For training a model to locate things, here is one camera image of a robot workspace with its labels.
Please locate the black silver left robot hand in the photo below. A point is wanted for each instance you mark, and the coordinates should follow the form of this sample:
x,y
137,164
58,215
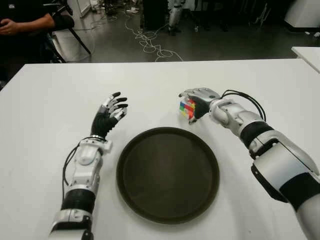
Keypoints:
x,y
102,122

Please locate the white paper scrap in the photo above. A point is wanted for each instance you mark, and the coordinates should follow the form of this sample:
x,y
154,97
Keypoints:
x,y
307,33

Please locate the multicolour Rubik's cube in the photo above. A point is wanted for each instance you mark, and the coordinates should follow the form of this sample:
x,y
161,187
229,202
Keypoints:
x,y
186,110

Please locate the grey folded metal stand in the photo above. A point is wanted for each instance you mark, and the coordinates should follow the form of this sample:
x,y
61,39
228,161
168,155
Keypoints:
x,y
262,15

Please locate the white side table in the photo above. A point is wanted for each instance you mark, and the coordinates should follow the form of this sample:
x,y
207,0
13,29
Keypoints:
x,y
310,57

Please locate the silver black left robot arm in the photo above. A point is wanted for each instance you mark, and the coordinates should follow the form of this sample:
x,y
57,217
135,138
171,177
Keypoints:
x,y
85,167

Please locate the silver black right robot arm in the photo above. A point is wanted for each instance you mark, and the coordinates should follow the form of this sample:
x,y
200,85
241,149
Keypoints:
x,y
282,162

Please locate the white machine housing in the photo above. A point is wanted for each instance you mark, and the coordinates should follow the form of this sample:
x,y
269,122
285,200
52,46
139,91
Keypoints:
x,y
305,12

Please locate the seated person in black shirt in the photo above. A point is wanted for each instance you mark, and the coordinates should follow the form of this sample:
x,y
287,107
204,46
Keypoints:
x,y
22,12

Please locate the black cabinet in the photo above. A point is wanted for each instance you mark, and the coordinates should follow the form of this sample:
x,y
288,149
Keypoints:
x,y
155,12

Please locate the white board panel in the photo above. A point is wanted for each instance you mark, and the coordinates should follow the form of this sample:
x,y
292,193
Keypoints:
x,y
83,7

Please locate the black wheeled stand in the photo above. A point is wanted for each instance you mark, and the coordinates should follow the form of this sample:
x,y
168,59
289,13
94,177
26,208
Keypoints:
x,y
207,12

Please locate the dark brown round plate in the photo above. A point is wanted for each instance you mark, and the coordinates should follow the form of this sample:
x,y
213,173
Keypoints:
x,y
167,175

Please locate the black chair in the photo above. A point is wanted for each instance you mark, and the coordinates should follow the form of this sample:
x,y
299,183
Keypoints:
x,y
63,21

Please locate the white power strip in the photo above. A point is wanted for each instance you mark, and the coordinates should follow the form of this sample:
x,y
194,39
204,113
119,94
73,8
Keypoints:
x,y
132,10

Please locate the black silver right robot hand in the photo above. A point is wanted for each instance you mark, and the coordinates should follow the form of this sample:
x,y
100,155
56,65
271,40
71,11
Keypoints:
x,y
203,100

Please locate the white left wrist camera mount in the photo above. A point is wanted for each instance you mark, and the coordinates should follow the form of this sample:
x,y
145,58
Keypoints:
x,y
107,145

